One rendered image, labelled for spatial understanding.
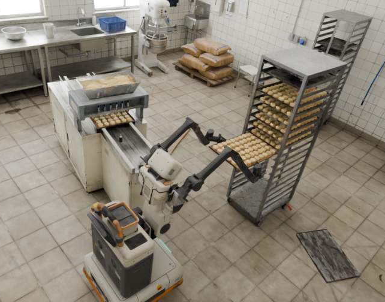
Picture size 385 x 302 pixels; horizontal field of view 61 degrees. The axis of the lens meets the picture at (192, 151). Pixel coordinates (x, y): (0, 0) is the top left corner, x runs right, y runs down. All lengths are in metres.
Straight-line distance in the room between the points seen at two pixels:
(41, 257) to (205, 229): 1.63
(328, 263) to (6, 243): 3.19
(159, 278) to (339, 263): 1.91
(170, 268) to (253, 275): 0.88
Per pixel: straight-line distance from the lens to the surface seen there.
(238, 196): 3.90
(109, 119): 3.51
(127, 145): 3.26
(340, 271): 3.83
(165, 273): 2.95
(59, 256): 3.47
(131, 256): 2.39
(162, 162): 2.33
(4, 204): 4.07
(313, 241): 3.94
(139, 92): 3.49
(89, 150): 3.53
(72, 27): 6.43
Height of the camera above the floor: 2.74
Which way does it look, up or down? 36 degrees down
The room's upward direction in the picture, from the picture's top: 9 degrees clockwise
